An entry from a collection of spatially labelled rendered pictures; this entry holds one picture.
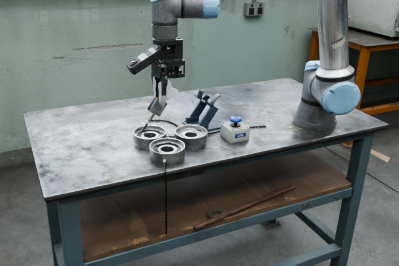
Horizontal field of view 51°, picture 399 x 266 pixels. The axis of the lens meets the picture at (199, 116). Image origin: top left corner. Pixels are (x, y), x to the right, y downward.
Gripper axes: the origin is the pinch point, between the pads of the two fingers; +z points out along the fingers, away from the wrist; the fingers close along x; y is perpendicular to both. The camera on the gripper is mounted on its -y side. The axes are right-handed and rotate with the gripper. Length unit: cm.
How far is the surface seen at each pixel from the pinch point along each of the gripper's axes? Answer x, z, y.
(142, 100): 37.0, 13.1, 7.5
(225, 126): -6.8, 8.7, 20.6
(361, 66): 87, 31, 186
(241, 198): -7.4, 38.3, 28.6
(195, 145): -10.3, 11.4, 7.9
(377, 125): -19, 13, 77
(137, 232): -10.0, 38.1, -11.7
